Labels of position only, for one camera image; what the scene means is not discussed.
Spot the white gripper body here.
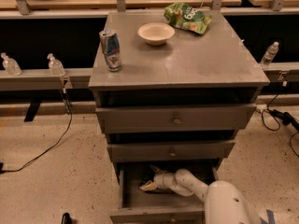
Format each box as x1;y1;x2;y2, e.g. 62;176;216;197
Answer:
154;172;176;189

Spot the dark rxbar blueberry bar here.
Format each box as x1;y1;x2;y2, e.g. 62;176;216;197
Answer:
139;170;155;186

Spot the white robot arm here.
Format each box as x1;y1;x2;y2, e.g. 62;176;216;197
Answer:
139;165;262;224

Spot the grey open bottom drawer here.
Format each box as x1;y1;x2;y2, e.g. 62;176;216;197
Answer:
110;159;221;224

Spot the grey middle drawer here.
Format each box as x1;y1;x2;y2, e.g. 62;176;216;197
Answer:
107;140;235;162

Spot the grey wooden drawer cabinet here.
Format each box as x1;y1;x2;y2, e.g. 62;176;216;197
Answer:
88;10;271;185

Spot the grey top drawer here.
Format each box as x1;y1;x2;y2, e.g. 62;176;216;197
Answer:
96;104;256;133

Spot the black object bottom edge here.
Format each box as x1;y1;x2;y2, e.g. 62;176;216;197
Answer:
61;213;72;224

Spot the crushed blue soda can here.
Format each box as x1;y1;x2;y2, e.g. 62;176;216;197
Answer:
99;29;121;72

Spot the white bowl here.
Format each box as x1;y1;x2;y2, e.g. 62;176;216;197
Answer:
138;22;175;46

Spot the clear pump bottle near cabinet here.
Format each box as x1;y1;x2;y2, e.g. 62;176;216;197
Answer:
47;53;65;77

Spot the green chip bag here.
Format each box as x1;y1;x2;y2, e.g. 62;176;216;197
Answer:
164;2;212;35

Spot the clear water bottle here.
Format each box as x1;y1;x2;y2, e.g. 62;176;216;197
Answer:
260;42;279;69

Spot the clear pump bottle far left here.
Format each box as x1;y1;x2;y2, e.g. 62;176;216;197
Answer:
1;52;21;76

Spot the black cable right floor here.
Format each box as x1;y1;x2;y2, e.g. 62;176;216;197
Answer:
260;75;299;159

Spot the black floor cable left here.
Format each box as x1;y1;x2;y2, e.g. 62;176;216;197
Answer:
0;87;74;175

